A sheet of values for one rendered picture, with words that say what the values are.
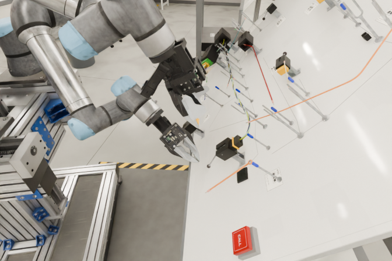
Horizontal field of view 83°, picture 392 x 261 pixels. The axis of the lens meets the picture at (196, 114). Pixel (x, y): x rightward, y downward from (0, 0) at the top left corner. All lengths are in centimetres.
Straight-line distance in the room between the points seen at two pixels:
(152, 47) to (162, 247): 151
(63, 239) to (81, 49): 143
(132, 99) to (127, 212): 137
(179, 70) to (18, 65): 92
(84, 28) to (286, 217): 56
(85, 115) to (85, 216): 113
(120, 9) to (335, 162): 52
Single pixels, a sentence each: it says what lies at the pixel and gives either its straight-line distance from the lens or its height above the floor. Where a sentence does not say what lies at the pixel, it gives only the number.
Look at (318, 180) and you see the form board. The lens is 55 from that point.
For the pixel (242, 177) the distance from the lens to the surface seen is 69.
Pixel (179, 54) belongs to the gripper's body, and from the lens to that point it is 48.
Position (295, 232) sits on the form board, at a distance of 55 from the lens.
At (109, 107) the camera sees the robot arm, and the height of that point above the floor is 123.
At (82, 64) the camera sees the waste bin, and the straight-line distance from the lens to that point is 414.
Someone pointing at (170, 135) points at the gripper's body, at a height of 119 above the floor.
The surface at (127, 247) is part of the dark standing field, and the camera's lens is 183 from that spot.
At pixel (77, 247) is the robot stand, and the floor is 21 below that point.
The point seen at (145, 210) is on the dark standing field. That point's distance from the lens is 192.
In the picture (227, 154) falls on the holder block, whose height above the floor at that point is 114.
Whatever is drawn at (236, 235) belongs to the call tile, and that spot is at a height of 111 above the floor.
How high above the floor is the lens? 166
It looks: 38 degrees down
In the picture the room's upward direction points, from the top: straight up
